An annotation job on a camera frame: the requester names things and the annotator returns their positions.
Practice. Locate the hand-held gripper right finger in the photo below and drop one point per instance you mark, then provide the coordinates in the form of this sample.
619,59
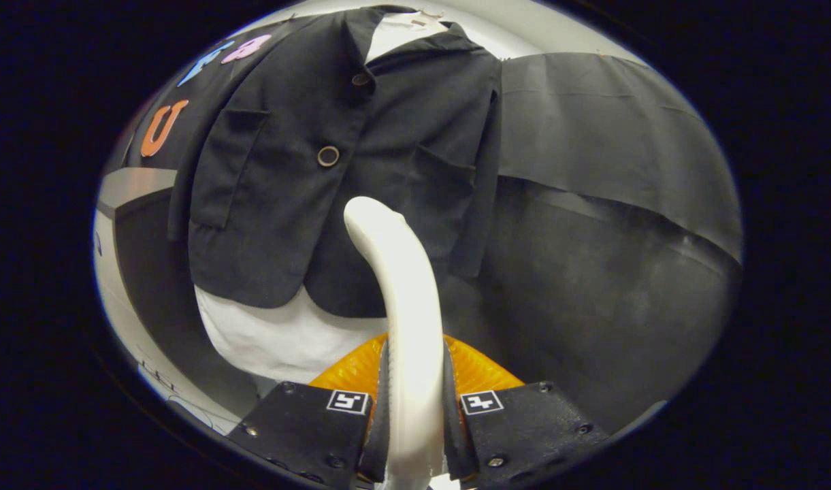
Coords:
524,429

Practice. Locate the grey cabinet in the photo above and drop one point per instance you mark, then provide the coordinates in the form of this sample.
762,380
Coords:
136,180

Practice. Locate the white mannequin torso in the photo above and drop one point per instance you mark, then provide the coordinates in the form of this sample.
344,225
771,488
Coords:
279,340

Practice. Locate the black backdrop cloth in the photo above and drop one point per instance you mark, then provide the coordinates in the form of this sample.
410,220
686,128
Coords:
606,258

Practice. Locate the black blazer jacket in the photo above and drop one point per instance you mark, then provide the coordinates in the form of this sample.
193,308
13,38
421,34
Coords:
401,136

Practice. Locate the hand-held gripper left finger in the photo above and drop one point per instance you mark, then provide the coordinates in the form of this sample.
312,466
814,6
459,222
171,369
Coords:
306,429

